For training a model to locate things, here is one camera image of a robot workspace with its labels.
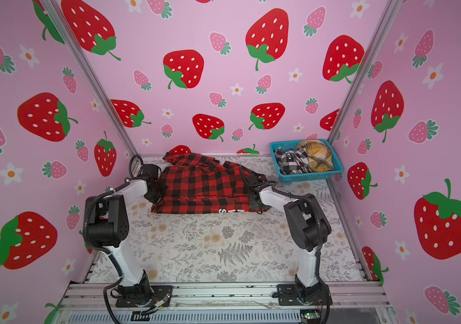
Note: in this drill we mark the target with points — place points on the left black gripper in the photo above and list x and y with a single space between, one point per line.
163 187

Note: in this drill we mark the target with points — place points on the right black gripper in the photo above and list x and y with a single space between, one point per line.
250 202

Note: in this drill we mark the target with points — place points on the red black plaid shirt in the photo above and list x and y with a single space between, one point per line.
199 184

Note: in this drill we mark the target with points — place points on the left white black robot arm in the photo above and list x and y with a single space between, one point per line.
106 227

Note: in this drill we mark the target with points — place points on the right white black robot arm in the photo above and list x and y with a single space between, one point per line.
308 227

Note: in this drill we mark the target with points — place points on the black white plaid shirt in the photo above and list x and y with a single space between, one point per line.
293 161

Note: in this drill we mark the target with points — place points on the yellow plaid shirt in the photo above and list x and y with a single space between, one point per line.
321 158

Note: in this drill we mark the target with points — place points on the teal plastic basket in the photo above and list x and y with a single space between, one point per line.
287 145

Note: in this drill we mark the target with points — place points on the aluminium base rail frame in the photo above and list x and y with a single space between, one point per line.
249 302

